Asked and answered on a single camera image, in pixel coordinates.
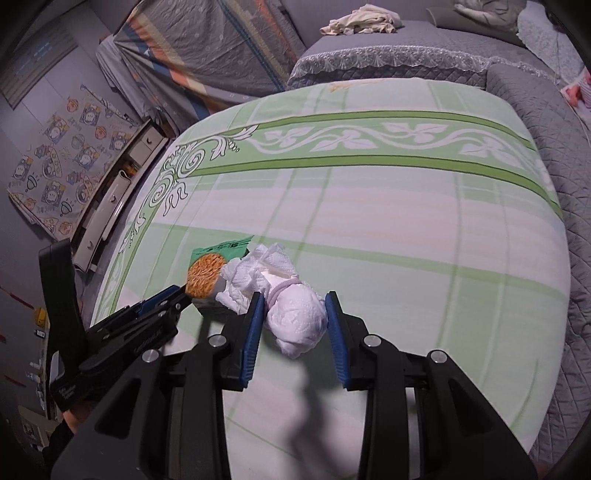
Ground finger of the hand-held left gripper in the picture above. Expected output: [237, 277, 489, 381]
[98, 301, 192, 337]
[87, 284, 193, 334]

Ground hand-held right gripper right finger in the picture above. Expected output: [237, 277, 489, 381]
[325, 291, 539, 480]

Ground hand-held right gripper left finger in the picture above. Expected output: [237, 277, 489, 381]
[51, 291, 266, 480]

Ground instant noodle packet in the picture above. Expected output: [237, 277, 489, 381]
[184, 234, 256, 299]

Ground white paper towel wad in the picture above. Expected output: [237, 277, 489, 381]
[216, 242, 327, 361]

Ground person's left forearm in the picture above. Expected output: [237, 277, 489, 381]
[43, 417, 78, 468]

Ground person's left hand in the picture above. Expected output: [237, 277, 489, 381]
[62, 399, 96, 433]

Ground low cabinet with drawers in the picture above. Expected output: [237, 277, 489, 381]
[69, 119, 175, 274]

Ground cartoon printed cloth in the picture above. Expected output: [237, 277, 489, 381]
[6, 82, 140, 241]

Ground grey hanging cloth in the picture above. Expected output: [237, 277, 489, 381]
[95, 34, 140, 108]

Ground striped cloth covered wardrobe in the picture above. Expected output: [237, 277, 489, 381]
[113, 0, 308, 124]

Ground grey window blind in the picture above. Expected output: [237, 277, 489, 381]
[0, 18, 80, 110]

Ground grey quilted sofa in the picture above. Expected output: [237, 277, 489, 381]
[286, 0, 591, 468]

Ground cream crumpled cloth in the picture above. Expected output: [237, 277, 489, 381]
[320, 3, 403, 37]

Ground grey cushion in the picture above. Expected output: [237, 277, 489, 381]
[427, 7, 528, 48]

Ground baby print pillow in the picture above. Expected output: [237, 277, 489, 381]
[560, 66, 591, 112]

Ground white tiger plush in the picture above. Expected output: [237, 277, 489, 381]
[454, 0, 528, 20]

